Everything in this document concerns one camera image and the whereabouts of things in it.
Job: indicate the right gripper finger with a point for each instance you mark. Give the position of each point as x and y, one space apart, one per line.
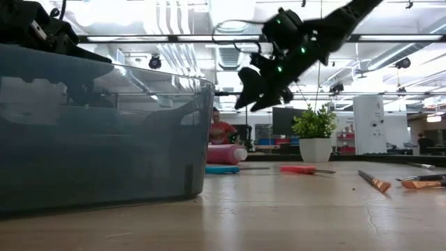
251 87
275 98

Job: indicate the red paint bottle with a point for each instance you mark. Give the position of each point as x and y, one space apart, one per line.
224 154

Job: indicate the smoke grey plastic bin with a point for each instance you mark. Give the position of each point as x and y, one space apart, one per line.
104 157

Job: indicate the paintbrush with copper ferrule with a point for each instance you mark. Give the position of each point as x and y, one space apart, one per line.
418 184
378 183

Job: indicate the thin paintbrush silver ferrule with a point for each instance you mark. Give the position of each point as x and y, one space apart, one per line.
423 166

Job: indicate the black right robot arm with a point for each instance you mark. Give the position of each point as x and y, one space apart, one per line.
345 17

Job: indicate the background black robot arm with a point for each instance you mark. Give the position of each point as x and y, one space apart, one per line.
248 139

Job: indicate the red storage box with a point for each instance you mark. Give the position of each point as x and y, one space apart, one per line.
282 141

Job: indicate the blue storage box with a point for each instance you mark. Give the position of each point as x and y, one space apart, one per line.
266 141

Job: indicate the person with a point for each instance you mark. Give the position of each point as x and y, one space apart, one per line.
221 132
425 143

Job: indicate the black ceiling spotlight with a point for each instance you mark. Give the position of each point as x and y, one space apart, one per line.
403 63
155 62
336 88

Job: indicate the green plant in white pot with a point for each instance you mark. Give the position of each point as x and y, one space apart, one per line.
315 150

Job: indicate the shelf with red boxes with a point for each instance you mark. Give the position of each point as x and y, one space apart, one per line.
345 141

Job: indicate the white pillar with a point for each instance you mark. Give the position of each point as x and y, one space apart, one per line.
369 118

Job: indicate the black table frame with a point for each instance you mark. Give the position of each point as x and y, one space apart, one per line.
265 157

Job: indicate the lit wall lamp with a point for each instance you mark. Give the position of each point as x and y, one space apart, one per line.
433 119

